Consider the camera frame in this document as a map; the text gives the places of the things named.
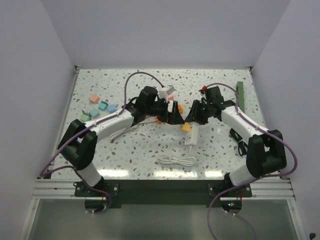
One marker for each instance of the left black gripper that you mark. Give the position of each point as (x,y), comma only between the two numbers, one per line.
(174,117)

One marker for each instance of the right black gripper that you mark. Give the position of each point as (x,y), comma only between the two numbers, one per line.
(194,116)

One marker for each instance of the yellow adapter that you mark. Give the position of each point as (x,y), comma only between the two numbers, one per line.
(186,127)

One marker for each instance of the orange power strip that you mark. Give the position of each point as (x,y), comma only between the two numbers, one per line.
(163,117)

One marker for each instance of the white power strip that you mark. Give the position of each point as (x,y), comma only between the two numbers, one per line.
(191,137)

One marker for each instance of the green power strip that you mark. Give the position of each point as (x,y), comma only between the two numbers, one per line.
(241,94)

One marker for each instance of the blue plug adapter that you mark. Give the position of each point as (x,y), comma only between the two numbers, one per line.
(112,108)

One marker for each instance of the teal plug adapter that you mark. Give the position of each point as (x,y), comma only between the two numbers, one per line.
(103,106)

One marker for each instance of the pink plug adapter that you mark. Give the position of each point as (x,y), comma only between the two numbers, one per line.
(94,99)

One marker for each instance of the green plug adapter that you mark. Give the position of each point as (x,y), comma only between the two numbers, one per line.
(85,117)

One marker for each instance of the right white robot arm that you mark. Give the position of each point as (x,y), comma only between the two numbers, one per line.
(265,149)

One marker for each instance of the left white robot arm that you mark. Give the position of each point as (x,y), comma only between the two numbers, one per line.
(79,142)

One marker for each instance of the pink cube socket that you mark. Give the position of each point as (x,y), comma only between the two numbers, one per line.
(170,97)

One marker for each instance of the orange adapter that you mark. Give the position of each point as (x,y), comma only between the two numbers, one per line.
(180,109)

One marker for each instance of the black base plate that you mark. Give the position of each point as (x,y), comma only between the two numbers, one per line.
(148,192)

